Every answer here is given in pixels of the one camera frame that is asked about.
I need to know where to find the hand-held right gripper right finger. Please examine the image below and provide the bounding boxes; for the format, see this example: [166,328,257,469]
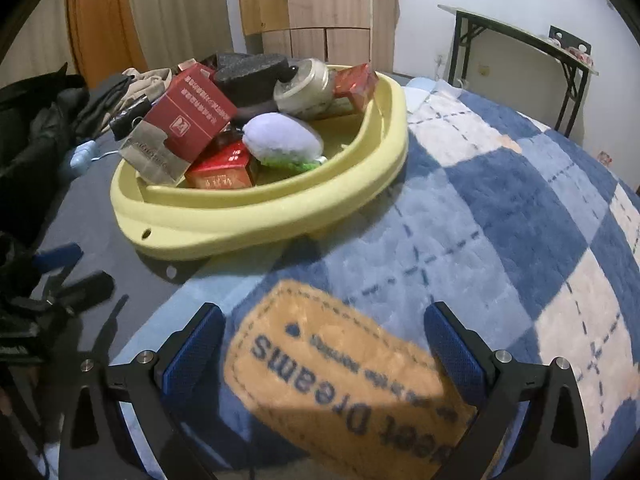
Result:
[424,301,591,480]

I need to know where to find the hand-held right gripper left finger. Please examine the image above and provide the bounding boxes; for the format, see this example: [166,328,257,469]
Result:
[59,302,225,480]

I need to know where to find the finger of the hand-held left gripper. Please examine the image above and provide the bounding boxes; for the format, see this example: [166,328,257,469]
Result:
[32,242,83,273]
[44,270,116,316]

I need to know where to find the yellow plastic basin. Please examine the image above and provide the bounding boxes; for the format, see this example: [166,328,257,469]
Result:
[111,64,410,261]

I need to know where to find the red gold box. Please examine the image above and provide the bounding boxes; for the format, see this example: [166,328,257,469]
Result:
[184,140,261,190]

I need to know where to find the dark red silver carton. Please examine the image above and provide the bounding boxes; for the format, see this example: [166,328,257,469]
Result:
[119,62,238,185]

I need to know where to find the purple plush keychain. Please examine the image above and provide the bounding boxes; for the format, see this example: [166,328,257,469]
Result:
[241,112,328,170]

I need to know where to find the black foam disc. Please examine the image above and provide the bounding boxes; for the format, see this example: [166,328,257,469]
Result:
[210,55,291,109]
[215,51,261,68]

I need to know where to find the red white carton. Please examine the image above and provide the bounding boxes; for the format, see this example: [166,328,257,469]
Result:
[312,63,380,121]

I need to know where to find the round tin with heart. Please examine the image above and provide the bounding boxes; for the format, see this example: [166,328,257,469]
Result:
[272,58,336,121]

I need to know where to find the dark jacket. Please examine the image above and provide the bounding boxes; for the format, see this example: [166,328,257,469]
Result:
[0,62,101,251]

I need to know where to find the blue checkered blanket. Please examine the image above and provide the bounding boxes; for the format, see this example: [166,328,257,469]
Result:
[107,77,640,480]

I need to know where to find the black pouch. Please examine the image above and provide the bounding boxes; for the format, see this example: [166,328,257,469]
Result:
[109,97,151,141]

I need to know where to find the beige cloth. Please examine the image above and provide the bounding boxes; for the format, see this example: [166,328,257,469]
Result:
[107,66,173,116]

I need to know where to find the orange curtain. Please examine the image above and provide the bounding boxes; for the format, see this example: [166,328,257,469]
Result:
[66,0,148,88]

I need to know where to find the beige curtain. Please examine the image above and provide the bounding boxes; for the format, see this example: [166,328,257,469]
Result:
[124,0,238,73]

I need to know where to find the black folding table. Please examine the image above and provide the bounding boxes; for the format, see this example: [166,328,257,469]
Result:
[437,4,599,138]

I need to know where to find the black metal frame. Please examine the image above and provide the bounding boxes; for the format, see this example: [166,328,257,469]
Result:
[548,25,592,58]

